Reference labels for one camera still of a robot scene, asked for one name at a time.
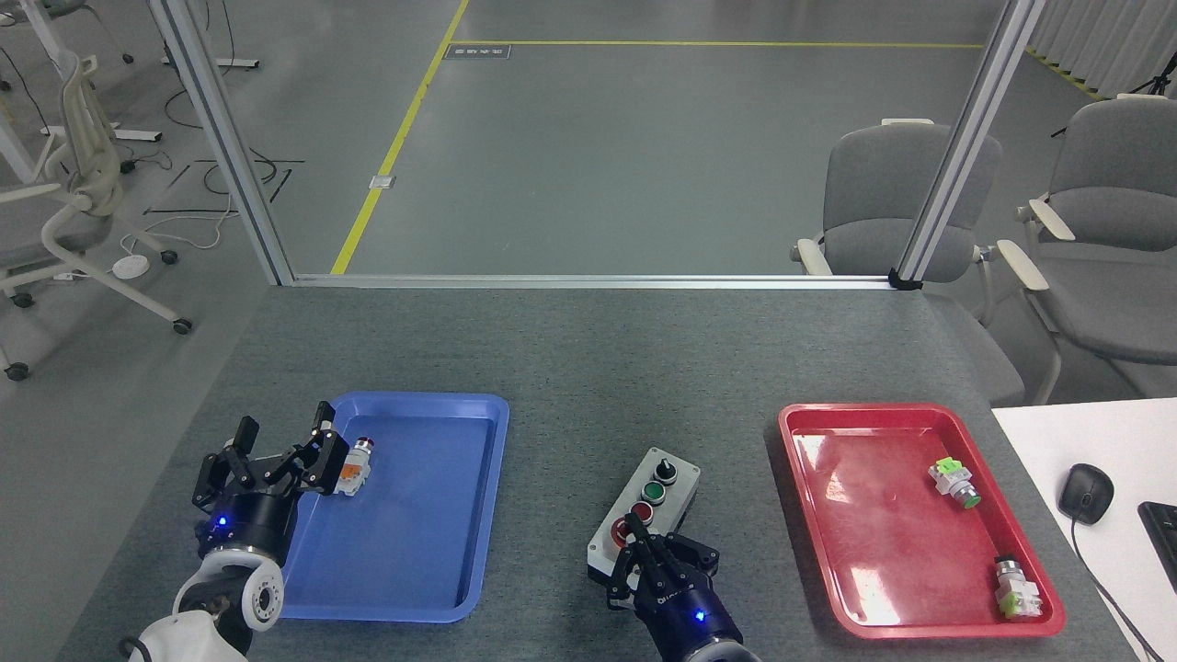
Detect grey control box with buttons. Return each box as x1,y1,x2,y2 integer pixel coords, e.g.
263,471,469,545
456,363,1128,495
587,447,702,589

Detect black keyboard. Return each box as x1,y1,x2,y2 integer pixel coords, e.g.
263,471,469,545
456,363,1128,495
1137,501,1177,594

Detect silver aluminium post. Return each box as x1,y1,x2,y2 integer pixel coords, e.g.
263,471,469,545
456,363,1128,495
147,0,297,286
888,0,1047,291

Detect red push button orange switch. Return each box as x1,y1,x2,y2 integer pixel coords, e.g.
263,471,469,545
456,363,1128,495
337,437,376,498

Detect white desk foot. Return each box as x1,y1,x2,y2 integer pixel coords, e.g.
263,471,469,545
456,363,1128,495
162,55,260,71
41,124,163,143

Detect blue plastic tray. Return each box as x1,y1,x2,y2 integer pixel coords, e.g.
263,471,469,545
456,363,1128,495
276,392,511,624

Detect white side table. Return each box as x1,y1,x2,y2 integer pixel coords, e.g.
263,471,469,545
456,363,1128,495
991,397,1177,662

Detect red plastic tray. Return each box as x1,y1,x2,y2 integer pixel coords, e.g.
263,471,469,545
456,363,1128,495
778,402,1068,640

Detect black mouse cable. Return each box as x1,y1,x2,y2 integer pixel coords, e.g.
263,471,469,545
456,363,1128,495
1070,519,1169,662

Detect black floor cable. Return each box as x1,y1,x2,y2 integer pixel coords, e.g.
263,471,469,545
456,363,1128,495
164,87,306,217

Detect silver push button green switch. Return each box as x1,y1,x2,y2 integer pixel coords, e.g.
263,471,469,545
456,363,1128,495
993,554,1044,621

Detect black computer mouse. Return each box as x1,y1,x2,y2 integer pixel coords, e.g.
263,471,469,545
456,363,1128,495
1057,462,1116,526

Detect white curtain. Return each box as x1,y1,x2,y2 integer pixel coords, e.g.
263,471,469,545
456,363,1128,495
1025,0,1177,97

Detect white floor cable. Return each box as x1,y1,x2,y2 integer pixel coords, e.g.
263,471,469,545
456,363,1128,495
120,191,242,257

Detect black tripod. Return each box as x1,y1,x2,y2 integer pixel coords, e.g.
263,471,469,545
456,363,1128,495
1051,51,1177,139

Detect white mesh office chair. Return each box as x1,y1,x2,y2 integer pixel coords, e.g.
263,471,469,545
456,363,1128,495
0,51,194,382

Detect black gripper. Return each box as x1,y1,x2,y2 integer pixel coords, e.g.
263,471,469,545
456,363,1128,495
604,512,745,659
191,401,351,564

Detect grey armchair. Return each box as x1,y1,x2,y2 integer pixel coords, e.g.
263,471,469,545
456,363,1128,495
791,118,1026,405
998,92,1177,405

